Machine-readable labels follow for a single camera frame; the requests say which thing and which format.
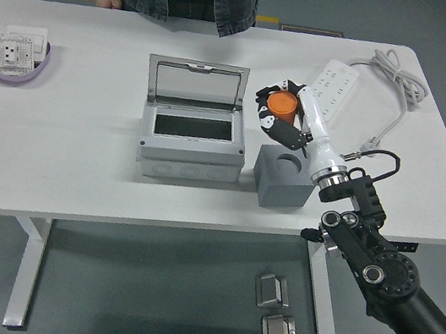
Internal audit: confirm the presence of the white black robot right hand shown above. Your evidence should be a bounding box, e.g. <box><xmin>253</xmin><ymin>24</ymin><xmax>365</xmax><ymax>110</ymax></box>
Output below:
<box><xmin>242</xmin><ymin>74</ymin><xmax>362</xmax><ymax>188</ymax></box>

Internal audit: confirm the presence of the orange cylinder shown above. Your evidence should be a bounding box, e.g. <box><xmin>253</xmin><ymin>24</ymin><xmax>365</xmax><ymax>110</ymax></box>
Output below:
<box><xmin>264</xmin><ymin>88</ymin><xmax>302</xmax><ymax>126</ymax></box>

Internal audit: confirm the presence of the smoky transparent box lid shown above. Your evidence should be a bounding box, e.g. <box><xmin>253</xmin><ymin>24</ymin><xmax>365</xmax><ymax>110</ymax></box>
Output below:
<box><xmin>142</xmin><ymin>50</ymin><xmax>252</xmax><ymax>118</ymax></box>

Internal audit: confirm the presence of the grey plastic junction box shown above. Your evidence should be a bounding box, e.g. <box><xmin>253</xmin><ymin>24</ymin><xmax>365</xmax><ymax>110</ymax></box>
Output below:
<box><xmin>132</xmin><ymin>91</ymin><xmax>254</xmax><ymax>192</ymax></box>

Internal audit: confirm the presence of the grey cube with round hole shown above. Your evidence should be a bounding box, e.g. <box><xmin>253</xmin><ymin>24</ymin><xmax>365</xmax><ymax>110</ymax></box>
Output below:
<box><xmin>247</xmin><ymin>140</ymin><xmax>322</xmax><ymax>216</ymax></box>

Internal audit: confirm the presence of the white power strip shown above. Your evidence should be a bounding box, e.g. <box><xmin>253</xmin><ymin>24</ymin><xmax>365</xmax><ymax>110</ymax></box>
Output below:
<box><xmin>302</xmin><ymin>54</ymin><xmax>362</xmax><ymax>128</ymax></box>

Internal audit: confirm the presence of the brown floor plate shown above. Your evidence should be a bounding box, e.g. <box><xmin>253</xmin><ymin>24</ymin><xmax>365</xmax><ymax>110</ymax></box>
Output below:
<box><xmin>280</xmin><ymin>23</ymin><xmax>345</xmax><ymax>41</ymax></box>

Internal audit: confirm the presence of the purple bowl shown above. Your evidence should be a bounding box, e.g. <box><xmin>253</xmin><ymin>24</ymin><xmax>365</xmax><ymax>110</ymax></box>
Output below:
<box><xmin>0</xmin><ymin>34</ymin><xmax>58</xmax><ymax>94</ymax></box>

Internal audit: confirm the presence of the white right table leg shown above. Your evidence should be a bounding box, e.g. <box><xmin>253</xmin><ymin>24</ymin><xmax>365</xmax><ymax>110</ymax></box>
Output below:
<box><xmin>291</xmin><ymin>232</ymin><xmax>353</xmax><ymax>334</ymax></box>

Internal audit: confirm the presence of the white table leg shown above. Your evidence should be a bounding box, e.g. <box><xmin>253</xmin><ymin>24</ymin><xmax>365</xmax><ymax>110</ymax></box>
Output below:
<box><xmin>0</xmin><ymin>212</ymin><xmax>55</xmax><ymax>333</ymax></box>
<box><xmin>291</xmin><ymin>232</ymin><xmax>353</xmax><ymax>334</ymax></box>

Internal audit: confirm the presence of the white left table leg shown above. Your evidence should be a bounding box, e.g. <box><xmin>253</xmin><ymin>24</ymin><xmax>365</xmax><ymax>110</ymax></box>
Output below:
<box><xmin>0</xmin><ymin>212</ymin><xmax>55</xmax><ymax>333</ymax></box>

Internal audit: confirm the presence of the plain white switch plate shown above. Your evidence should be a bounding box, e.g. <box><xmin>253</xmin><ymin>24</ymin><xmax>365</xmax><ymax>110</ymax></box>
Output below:
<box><xmin>3</xmin><ymin>21</ymin><xmax>51</xmax><ymax>61</ymax></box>

